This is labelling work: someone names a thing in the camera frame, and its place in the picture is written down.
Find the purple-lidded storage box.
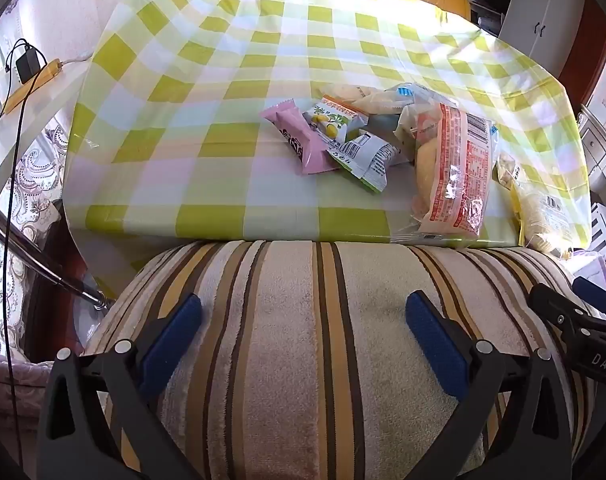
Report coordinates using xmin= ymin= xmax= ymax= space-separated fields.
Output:
xmin=565 ymin=247 xmax=606 ymax=293

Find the green checked tablecloth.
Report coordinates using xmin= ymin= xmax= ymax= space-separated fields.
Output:
xmin=65 ymin=0 xmax=592 ymax=252

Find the clear cracker packet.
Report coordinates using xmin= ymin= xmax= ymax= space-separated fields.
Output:
xmin=323 ymin=83 xmax=380 ymax=107
xmin=350 ymin=90 xmax=416 ymax=120

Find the white ornate dressing table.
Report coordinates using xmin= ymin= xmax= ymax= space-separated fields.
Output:
xmin=578 ymin=104 xmax=606 ymax=197

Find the pale yellow snack packet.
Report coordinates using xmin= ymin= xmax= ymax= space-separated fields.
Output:
xmin=495 ymin=152 xmax=592 ymax=254

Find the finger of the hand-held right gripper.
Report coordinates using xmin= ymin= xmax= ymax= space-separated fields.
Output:
xmin=573 ymin=276 xmax=606 ymax=314
xmin=529 ymin=283 xmax=606 ymax=334

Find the white yellow-fruit snack packet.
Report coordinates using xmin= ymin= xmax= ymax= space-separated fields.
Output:
xmin=303 ymin=95 xmax=370 ymax=144

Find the large orange bread packet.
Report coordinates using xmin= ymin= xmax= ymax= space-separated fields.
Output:
xmin=410 ymin=102 xmax=502 ymax=239

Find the black power adapter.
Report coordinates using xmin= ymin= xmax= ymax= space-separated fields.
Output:
xmin=15 ymin=44 xmax=44 ymax=84

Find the white lace curtain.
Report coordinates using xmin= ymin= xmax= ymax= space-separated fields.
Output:
xmin=0 ymin=124 xmax=64 ymax=361

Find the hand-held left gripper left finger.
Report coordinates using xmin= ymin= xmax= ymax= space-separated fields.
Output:
xmin=37 ymin=292 xmax=204 ymax=480

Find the white wardrobe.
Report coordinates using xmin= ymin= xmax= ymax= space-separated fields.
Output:
xmin=458 ymin=0 xmax=586 ymax=64

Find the pink quilt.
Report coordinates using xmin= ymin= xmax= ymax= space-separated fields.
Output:
xmin=0 ymin=347 xmax=56 ymax=423

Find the pink snack packet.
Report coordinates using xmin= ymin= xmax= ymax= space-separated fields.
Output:
xmin=260 ymin=101 xmax=336 ymax=175

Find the yellow power strip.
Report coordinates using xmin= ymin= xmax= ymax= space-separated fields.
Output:
xmin=3 ymin=59 xmax=62 ymax=112

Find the black cable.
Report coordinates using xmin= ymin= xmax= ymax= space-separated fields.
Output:
xmin=0 ymin=37 xmax=34 ymax=411

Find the white green snack packet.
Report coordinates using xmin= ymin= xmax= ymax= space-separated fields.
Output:
xmin=327 ymin=130 xmax=414 ymax=194

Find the metal pole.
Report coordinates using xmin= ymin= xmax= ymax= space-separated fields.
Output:
xmin=0 ymin=207 xmax=108 ymax=311

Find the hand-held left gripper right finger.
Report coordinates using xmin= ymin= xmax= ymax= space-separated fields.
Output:
xmin=405 ymin=290 xmax=581 ymax=480

